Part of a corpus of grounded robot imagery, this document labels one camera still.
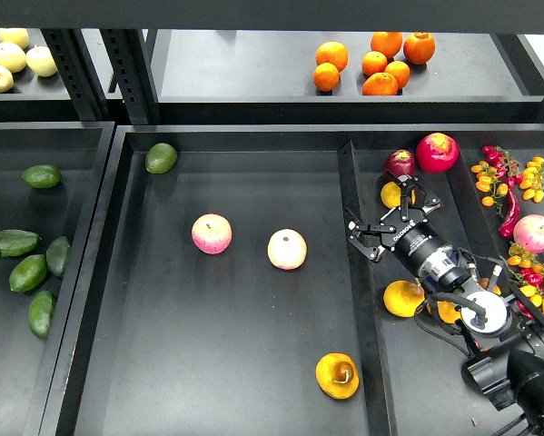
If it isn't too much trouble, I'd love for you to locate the black upper shelf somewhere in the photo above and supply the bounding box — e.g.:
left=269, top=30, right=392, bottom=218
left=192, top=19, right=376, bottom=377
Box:
left=0, top=29, right=544, bottom=124

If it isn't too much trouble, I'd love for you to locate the black shelf post left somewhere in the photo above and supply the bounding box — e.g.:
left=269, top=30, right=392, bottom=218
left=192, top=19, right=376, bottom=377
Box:
left=41, top=28, right=111, bottom=122

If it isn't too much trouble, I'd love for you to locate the pale pink apple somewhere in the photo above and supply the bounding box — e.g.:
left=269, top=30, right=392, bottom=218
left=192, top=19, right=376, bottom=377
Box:
left=267, top=229, right=307, bottom=271

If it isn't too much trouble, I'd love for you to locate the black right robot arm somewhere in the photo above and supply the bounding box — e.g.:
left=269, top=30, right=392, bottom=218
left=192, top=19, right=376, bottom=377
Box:
left=341, top=170, right=544, bottom=435

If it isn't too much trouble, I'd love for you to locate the orange on shelf right centre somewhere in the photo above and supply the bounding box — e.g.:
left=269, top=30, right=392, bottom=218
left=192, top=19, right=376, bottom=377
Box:
left=384, top=61, right=410, bottom=90

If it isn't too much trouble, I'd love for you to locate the yellow pear under right arm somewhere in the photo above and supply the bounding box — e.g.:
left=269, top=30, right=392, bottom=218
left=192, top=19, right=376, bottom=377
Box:
left=427, top=301, right=461, bottom=324

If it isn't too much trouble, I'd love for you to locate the orange on shelf far left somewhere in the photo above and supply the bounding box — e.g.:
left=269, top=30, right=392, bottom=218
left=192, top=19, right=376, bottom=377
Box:
left=315, top=41, right=349, bottom=72

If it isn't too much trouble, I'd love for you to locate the black left tray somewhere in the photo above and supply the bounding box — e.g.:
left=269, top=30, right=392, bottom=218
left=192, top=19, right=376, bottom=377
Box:
left=0, top=122, right=114, bottom=435

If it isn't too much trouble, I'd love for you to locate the orange on shelf top right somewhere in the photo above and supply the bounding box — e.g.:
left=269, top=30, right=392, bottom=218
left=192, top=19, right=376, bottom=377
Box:
left=403, top=32, right=436, bottom=65

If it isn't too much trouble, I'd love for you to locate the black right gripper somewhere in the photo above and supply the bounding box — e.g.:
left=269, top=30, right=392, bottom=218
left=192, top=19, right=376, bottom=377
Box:
left=343, top=170, right=454, bottom=277

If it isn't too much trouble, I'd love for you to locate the orange on shelf front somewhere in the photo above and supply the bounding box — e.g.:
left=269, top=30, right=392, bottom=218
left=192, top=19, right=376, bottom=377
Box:
left=361, top=72, right=399, bottom=95

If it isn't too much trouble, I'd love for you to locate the pale yellow pear right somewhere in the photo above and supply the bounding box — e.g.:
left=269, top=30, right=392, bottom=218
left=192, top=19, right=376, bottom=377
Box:
left=26, top=45, right=58, bottom=77

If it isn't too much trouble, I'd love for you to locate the red chili pepper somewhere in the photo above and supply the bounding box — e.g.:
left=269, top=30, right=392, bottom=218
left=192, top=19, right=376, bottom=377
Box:
left=498, top=189, right=520, bottom=238

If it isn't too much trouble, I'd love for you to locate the yellow pear right tray left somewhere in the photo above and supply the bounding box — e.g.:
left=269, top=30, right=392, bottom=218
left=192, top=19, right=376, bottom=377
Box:
left=382, top=280, right=425, bottom=318

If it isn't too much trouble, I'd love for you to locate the red cherry tomato bunch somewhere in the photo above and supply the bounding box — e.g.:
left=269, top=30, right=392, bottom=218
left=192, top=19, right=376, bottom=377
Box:
left=480, top=145, right=523, bottom=187

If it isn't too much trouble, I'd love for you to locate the black shelf post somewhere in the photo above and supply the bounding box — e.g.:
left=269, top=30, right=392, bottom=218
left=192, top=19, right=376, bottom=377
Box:
left=100, top=29, right=162, bottom=125
left=41, top=28, right=111, bottom=122

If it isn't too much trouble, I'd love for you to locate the orange on shelf top middle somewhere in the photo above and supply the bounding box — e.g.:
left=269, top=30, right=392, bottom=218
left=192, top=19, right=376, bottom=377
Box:
left=371, top=32, right=403, bottom=59

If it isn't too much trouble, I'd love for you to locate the pink red apple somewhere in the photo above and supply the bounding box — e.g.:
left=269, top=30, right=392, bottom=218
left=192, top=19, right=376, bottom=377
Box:
left=191, top=213, right=232, bottom=255

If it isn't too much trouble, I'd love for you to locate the black tray divider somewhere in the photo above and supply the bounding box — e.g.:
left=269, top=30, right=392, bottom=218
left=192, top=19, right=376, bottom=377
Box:
left=337, top=141, right=398, bottom=435

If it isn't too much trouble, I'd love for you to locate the orange cherry tomato bunch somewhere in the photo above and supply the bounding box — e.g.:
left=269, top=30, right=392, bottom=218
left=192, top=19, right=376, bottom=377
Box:
left=470, top=161, right=509, bottom=207

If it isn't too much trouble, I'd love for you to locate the green avocado at tray corner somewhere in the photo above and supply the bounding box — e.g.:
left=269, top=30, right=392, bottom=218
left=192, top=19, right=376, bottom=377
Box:
left=145, top=143, right=178, bottom=174

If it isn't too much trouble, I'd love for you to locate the green avocado upper left tray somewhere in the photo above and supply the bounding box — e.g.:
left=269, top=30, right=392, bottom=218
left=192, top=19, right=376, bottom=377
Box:
left=22, top=164, right=62, bottom=189

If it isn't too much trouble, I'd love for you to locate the mixed cherry tomatoes right edge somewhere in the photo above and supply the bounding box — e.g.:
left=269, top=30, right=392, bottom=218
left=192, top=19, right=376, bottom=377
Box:
left=507, top=243, right=544, bottom=315

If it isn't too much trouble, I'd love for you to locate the yellow cherry tomato bunch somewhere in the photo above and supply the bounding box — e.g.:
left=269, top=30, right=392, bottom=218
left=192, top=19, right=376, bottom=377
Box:
left=519, top=155, right=544, bottom=203

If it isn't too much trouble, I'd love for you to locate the pink apple right side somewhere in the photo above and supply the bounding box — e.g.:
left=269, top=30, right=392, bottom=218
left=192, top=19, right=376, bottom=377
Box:
left=513, top=214, right=544, bottom=253

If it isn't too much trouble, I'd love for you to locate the green avocado by tray wall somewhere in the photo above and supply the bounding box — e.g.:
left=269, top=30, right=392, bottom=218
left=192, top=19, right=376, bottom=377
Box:
left=45, top=236, right=72, bottom=278

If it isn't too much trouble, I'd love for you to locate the orange on shelf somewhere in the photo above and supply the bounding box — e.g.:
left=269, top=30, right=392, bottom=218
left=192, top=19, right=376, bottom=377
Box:
left=371, top=32, right=403, bottom=59
left=315, top=41, right=349, bottom=72
left=361, top=51, right=388, bottom=77
left=361, top=72, right=399, bottom=95
left=384, top=61, right=410, bottom=90
left=312, top=63, right=341, bottom=92
left=403, top=32, right=436, bottom=65

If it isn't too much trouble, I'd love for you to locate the orange on shelf lower left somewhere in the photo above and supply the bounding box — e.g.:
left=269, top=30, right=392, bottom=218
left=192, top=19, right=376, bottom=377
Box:
left=312, top=63, right=341, bottom=92

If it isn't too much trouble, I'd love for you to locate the dark green avocado left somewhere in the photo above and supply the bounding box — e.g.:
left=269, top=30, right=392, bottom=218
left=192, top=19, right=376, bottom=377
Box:
left=0, top=229, right=41, bottom=258

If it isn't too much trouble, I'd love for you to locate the bright red apple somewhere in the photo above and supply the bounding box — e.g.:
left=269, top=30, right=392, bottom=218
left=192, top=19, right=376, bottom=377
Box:
left=416, top=133, right=460, bottom=173

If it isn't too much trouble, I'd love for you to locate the pale yellow pear middle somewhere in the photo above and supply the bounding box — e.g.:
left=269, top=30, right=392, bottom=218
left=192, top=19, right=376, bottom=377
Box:
left=0, top=42, right=26, bottom=74

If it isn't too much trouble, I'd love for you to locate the black centre tray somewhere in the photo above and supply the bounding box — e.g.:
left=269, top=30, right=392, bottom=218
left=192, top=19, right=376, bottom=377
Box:
left=39, top=125, right=520, bottom=435

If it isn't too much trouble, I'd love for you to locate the dark red apple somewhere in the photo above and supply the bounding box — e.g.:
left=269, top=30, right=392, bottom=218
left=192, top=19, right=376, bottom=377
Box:
left=381, top=149, right=416, bottom=182

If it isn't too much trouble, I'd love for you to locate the black tray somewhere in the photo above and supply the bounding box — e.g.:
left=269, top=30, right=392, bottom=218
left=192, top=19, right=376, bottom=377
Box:
left=0, top=122, right=114, bottom=435
left=39, top=125, right=520, bottom=435

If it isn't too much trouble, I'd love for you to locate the black shelf post centre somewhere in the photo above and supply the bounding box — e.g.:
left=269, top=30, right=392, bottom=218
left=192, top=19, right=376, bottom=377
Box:
left=100, top=29, right=162, bottom=125

